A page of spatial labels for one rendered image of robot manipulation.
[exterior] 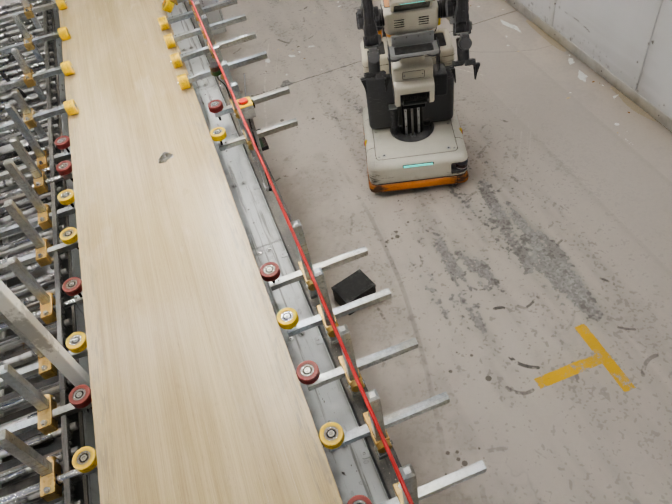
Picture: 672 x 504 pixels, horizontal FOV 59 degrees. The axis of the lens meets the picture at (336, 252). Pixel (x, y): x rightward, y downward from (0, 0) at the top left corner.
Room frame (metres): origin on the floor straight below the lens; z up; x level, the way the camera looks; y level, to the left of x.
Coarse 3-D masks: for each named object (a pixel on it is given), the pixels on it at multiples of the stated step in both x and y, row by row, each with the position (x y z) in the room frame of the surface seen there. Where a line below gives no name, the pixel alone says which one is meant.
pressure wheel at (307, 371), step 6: (306, 360) 1.10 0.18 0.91; (300, 366) 1.08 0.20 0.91; (306, 366) 1.08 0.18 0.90; (312, 366) 1.07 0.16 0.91; (300, 372) 1.06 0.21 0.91; (306, 372) 1.06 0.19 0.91; (312, 372) 1.05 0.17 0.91; (318, 372) 1.05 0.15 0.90; (300, 378) 1.04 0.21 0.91; (306, 378) 1.03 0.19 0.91; (312, 378) 1.03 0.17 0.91; (318, 378) 1.04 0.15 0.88; (306, 384) 1.03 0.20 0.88
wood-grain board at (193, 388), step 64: (128, 0) 4.28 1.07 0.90; (128, 64) 3.40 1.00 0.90; (128, 128) 2.74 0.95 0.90; (192, 128) 2.62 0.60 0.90; (128, 192) 2.21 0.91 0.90; (192, 192) 2.12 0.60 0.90; (128, 256) 1.79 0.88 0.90; (192, 256) 1.72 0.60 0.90; (128, 320) 1.45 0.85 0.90; (192, 320) 1.38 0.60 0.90; (256, 320) 1.32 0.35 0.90; (128, 384) 1.16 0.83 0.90; (192, 384) 1.11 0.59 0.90; (256, 384) 1.05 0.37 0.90; (128, 448) 0.92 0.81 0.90; (192, 448) 0.87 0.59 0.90; (256, 448) 0.82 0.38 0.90; (320, 448) 0.78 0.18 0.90
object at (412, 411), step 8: (424, 400) 0.90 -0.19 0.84; (432, 400) 0.89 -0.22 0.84; (440, 400) 0.88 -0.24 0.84; (448, 400) 0.88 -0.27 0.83; (408, 408) 0.88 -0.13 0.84; (416, 408) 0.87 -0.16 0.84; (424, 408) 0.87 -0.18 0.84; (432, 408) 0.87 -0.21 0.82; (392, 416) 0.86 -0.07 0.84; (400, 416) 0.86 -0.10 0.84; (408, 416) 0.85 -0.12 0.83; (392, 424) 0.84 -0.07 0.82; (352, 432) 0.84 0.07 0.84; (360, 432) 0.83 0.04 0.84; (368, 432) 0.83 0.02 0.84; (344, 440) 0.82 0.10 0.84; (352, 440) 0.82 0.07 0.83; (336, 448) 0.80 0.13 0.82
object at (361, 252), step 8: (360, 248) 1.64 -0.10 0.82; (336, 256) 1.62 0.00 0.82; (344, 256) 1.61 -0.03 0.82; (352, 256) 1.61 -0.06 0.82; (360, 256) 1.61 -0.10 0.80; (320, 264) 1.60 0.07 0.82; (328, 264) 1.59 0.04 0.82; (336, 264) 1.59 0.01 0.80; (296, 272) 1.58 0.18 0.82; (280, 280) 1.56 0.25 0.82; (288, 280) 1.55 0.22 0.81; (296, 280) 1.56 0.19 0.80; (272, 288) 1.54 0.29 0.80
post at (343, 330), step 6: (342, 330) 1.05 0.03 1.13; (348, 330) 1.04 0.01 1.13; (342, 336) 1.03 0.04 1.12; (348, 336) 1.04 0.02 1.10; (348, 342) 1.04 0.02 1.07; (348, 348) 1.04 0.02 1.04; (348, 354) 1.04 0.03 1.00; (354, 354) 1.04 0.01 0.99; (354, 360) 1.04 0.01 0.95; (348, 366) 1.03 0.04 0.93; (354, 366) 1.04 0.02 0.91; (348, 372) 1.03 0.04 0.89; (354, 378) 1.04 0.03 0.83
